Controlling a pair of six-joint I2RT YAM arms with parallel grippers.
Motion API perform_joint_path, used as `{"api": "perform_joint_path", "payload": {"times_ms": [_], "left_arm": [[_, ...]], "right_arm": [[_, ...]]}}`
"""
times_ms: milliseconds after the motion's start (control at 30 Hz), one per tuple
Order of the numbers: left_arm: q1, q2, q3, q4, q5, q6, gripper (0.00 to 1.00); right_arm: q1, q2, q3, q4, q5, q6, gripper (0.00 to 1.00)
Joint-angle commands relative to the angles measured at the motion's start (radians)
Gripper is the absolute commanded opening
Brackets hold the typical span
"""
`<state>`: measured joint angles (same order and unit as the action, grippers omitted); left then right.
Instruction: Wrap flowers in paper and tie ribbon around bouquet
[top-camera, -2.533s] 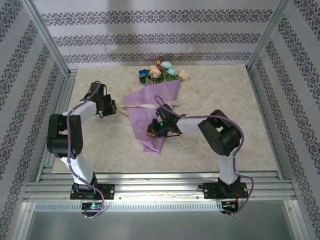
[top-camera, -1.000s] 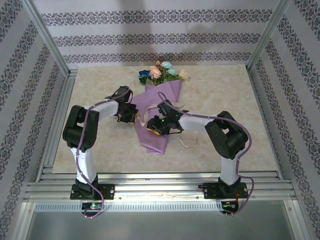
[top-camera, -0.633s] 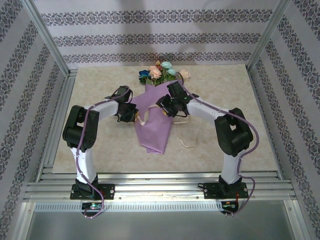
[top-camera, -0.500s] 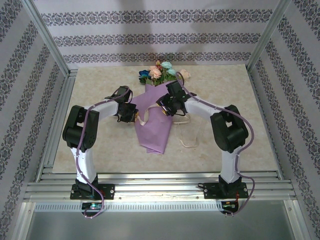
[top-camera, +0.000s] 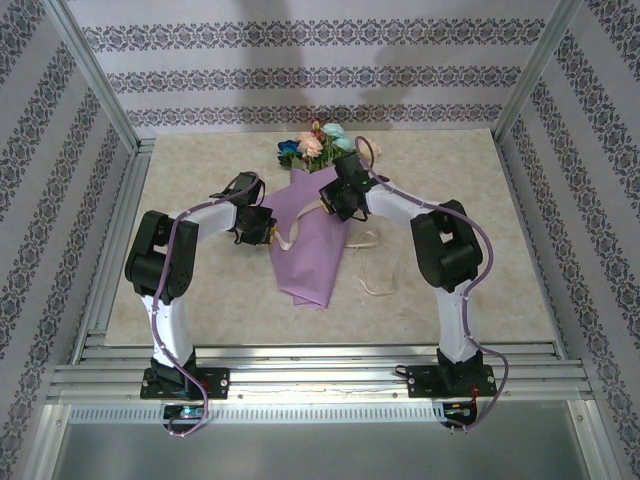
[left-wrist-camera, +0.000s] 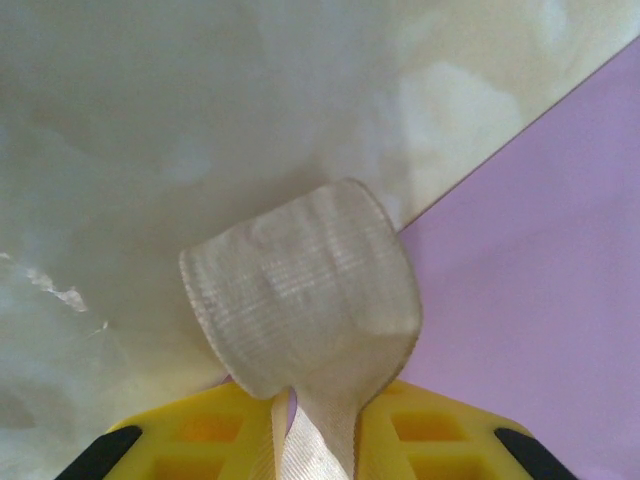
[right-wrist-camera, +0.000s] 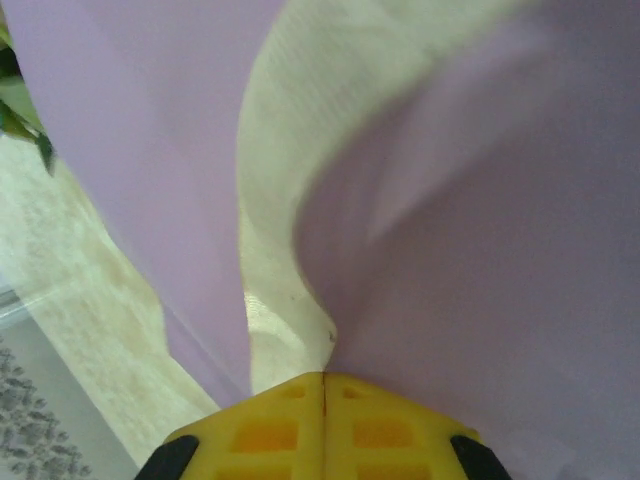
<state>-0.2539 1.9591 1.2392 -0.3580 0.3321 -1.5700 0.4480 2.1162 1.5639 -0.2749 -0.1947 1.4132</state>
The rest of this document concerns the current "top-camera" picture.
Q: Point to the cream printed ribbon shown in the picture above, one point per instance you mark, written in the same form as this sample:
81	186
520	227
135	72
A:
294	235

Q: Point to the pale peach fake rose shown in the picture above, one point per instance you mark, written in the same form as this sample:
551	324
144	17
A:
377	150

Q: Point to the purple and pink wrapping paper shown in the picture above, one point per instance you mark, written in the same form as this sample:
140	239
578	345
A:
305	260

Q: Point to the mint fake flower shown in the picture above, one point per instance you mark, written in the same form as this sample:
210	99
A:
334	130

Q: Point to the blue fake rose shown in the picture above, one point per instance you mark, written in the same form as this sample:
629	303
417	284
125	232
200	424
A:
289	147

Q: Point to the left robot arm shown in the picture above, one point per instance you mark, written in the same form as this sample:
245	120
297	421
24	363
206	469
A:
170	320

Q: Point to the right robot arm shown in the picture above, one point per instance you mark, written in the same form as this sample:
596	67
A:
457	325

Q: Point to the small controller board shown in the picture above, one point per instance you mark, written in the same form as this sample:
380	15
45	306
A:
185	412
457	411

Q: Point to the grey metal panel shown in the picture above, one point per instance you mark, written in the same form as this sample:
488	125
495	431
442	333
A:
320	450

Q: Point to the aluminium side rail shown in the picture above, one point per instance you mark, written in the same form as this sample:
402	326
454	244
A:
117	235

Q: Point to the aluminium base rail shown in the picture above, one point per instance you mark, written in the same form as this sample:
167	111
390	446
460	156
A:
320	375

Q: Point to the aluminium frame post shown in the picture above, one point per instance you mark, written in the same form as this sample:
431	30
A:
102	85
532	75

